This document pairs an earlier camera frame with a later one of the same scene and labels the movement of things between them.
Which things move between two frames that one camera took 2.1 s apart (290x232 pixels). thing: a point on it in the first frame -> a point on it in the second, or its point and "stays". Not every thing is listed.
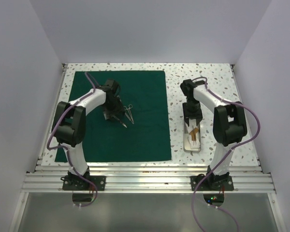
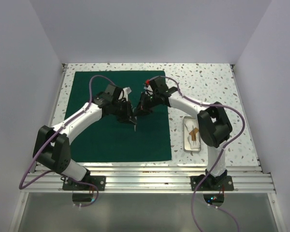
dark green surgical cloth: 148,138 stays
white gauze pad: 194,144 stays
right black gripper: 197,115 -> 142,105
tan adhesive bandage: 193,134 stays
